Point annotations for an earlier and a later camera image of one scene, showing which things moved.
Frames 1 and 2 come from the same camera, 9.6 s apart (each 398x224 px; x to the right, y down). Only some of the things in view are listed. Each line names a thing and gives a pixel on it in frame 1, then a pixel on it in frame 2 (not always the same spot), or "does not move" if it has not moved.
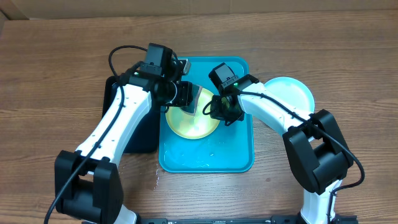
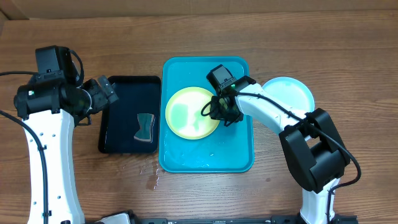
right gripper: x=218 y=114 does not move
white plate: x=293 y=91 does not move
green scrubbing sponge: x=190 y=109 to x=146 y=122
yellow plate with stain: x=192 y=126 does not move
